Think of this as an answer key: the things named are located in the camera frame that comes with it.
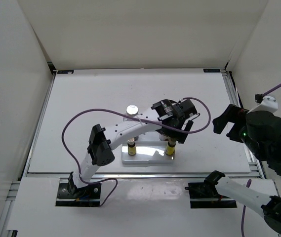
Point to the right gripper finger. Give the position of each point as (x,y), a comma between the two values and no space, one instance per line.
(231,114)
(235,133)

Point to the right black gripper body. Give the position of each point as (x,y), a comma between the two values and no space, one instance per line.
(240,123)

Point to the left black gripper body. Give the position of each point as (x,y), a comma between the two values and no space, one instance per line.
(178,135)

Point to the brown spice jar front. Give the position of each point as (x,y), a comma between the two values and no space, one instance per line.
(162,137)

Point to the yellow bottle dark cap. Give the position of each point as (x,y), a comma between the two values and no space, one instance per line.
(170,148)

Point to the blue label shaker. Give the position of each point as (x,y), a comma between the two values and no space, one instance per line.
(132,110)

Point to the yellow bottle beige cap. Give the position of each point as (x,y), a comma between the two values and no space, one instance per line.
(131,147)

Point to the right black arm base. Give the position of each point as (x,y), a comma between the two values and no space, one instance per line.
(203,195)

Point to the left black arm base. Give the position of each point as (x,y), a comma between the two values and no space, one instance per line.
(88,196)

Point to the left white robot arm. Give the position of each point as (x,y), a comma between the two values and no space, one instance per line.
(166,117)

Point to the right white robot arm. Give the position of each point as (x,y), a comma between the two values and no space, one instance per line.
(260,131)

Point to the white tiered organizer tray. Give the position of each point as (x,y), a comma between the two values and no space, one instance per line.
(149,150)

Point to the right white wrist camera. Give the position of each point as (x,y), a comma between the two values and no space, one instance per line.
(265,103)

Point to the right aluminium rail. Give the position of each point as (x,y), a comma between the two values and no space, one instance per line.
(235,100)

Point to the aluminium rail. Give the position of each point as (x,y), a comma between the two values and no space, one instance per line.
(235,100)
(14,187)

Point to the front aluminium rail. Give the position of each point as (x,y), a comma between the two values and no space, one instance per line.
(14,187)

